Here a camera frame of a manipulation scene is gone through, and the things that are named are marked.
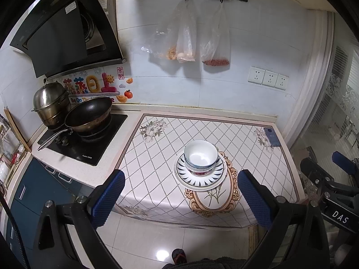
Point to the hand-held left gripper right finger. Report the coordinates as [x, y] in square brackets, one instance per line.
[253, 199]

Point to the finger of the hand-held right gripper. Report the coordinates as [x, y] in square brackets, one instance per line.
[317, 172]
[343, 162]

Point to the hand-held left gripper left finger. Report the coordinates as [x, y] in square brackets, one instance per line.
[108, 199]

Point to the blue leaf pattern plate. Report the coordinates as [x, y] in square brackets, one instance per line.
[216, 178]

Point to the red patterned bowl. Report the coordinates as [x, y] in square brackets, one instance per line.
[202, 173]

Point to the large white plate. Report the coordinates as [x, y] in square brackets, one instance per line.
[196, 189]

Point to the blue rimmed bowl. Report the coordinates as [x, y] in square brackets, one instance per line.
[193, 167]

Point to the plain white bowl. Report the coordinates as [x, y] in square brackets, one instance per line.
[200, 152]

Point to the person's right hand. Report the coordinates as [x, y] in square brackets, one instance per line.
[343, 253]

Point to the black gas cooktop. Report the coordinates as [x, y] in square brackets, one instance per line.
[84, 152]

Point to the blue smartphone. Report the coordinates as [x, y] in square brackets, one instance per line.
[272, 137]

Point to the frosted sliding glass door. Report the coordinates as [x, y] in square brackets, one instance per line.
[336, 103]

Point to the floral diamond pattern tablecloth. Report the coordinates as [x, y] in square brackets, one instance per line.
[157, 159]

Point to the blue kitchen cabinet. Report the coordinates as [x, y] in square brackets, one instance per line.
[36, 185]

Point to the dark fleece clothing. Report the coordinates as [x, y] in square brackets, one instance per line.
[202, 264]

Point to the black wok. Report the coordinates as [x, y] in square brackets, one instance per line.
[89, 112]

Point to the kitchen utensil rack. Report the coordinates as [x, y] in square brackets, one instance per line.
[11, 159]

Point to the wooden cutting board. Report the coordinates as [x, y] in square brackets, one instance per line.
[16, 134]

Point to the stainless steel steamer pot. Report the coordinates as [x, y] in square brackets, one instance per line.
[52, 98]

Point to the plastic bag with red beans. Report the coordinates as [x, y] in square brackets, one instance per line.
[216, 42]

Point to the plastic bag with orange snacks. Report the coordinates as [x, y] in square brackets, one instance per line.
[165, 42]

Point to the black range hood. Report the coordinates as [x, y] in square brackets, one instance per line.
[61, 33]

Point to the plastic bag with eggs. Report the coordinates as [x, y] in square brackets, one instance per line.
[186, 33]

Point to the white door frame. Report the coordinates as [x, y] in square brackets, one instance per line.
[314, 75]

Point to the white wall socket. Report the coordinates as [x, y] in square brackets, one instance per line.
[282, 81]
[270, 78]
[256, 75]

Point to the colourful lettered wall sticker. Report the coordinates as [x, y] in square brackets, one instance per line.
[92, 85]

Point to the red tag wall sticker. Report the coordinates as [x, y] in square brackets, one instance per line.
[120, 72]

